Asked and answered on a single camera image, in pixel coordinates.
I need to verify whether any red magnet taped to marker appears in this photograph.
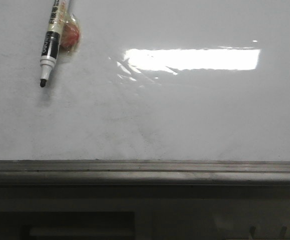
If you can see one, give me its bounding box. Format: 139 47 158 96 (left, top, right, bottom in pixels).
60 13 81 54

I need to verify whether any black and white whiteboard marker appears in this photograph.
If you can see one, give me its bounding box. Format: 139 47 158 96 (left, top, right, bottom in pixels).
40 0 70 88

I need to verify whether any white whiteboard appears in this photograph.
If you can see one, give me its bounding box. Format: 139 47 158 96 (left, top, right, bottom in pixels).
0 0 290 161

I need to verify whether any grey aluminium whiteboard tray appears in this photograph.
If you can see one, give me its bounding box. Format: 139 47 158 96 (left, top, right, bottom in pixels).
0 159 290 186

